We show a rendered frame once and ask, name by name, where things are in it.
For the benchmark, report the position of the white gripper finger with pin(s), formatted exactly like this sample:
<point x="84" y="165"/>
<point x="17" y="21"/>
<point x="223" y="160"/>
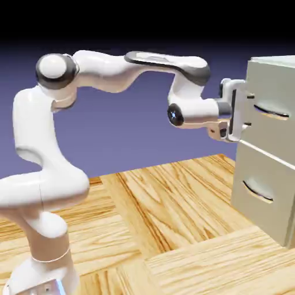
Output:
<point x="246" y="125"/>
<point x="250" y="96"/>

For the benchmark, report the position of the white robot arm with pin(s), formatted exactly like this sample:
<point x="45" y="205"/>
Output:
<point x="46" y="129"/>

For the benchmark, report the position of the pale grey small drawer front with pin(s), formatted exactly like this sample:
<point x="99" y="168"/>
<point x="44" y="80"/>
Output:
<point x="258" y="184"/>

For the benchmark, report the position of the pale grey cabinet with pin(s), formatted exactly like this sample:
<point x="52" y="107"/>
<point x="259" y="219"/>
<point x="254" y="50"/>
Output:
<point x="272" y="161"/>

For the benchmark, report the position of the pale grey large drawer front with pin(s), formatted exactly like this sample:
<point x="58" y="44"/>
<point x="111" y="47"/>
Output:
<point x="267" y="87"/>

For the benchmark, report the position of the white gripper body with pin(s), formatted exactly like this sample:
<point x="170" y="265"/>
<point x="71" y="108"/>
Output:
<point x="237" y="110"/>

